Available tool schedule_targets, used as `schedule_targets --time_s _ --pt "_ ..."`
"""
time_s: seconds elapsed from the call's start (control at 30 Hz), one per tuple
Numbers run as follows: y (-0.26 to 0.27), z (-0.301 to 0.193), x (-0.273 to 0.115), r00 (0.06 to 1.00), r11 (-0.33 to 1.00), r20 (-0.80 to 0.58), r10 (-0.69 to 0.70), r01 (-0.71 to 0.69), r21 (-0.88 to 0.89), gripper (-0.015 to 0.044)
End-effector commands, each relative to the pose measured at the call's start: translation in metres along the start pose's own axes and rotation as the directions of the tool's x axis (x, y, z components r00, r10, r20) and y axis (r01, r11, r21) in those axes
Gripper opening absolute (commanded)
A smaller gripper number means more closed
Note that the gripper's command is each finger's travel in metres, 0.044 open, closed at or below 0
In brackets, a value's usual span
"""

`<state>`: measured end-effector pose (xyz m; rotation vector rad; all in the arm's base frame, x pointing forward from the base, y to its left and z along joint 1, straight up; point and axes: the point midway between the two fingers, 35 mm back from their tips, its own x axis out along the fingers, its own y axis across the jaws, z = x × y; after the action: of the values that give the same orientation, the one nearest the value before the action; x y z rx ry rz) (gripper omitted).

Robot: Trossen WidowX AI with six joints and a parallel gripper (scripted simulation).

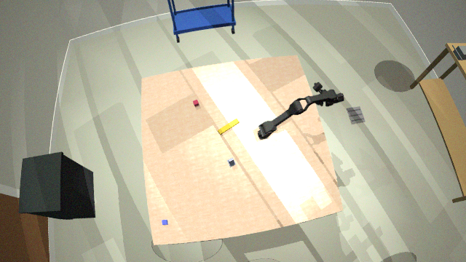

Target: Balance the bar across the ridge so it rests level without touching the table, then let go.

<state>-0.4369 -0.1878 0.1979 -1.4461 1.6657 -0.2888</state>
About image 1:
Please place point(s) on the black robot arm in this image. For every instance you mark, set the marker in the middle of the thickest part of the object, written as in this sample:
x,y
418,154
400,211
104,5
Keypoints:
x,y
295,108

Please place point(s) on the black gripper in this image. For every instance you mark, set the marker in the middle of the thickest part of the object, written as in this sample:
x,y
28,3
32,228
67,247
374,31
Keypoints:
x,y
317,87

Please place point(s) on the yellow bar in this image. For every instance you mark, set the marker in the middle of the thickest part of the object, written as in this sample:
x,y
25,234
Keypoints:
x,y
228,126

